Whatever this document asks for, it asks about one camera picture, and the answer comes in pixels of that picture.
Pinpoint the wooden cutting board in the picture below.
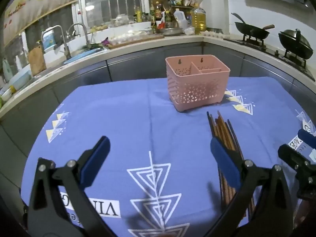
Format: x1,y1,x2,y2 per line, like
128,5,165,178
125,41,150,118
27,47,47,77

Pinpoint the pale dish soap bottle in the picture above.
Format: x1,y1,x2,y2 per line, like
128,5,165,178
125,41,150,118
2,58,13,83

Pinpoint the blue patterned tablecloth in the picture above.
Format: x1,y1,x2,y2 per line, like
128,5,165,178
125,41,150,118
21,75,316,237

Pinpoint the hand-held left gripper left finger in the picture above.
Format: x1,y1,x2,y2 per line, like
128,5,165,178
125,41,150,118
27,136,111,237

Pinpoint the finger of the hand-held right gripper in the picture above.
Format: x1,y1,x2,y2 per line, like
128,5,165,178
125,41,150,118
297,128,316,150
277,144,316,200

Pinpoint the egg carton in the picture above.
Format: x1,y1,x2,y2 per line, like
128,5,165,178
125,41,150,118
199,30,230,40

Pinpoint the black wok with lid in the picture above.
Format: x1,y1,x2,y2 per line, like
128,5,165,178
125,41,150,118
278,29,314,60

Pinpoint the kitchen sink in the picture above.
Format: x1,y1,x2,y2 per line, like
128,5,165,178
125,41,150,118
62,46,108,66

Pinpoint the large cooking oil bottle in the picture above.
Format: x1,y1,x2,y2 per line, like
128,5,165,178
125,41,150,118
191,4,207,34

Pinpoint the metal bowl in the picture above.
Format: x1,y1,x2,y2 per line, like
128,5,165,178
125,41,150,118
157,27,184,37

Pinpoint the row of condiment bottles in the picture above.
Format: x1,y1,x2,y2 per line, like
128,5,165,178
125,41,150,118
134,1,174,29

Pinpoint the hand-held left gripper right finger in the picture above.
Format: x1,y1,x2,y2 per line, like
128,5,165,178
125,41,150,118
205,137,294,237

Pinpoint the white plastic jug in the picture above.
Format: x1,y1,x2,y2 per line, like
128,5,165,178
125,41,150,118
173,8,188,29

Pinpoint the bundle of brown chopsticks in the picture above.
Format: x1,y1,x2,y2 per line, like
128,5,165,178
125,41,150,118
206,111,256,219

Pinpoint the window with metal grille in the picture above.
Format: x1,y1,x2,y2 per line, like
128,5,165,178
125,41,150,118
83,0,149,28

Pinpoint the black wok with wooden handle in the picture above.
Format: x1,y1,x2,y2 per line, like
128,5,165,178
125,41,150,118
231,12,275,40

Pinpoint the pink perforated utensil basket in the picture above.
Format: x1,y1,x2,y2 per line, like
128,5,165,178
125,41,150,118
165,55,231,113

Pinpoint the blue and white box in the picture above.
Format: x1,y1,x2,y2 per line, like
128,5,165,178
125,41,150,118
42,28,56,54

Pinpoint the gas stove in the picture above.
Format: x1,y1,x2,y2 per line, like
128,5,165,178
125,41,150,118
223,36,316,81

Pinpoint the curved chrome faucet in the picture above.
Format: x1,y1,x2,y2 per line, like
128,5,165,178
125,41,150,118
66,23,92,50

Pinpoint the tall chrome faucet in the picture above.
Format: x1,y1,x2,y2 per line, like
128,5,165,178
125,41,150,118
41,25,72,60

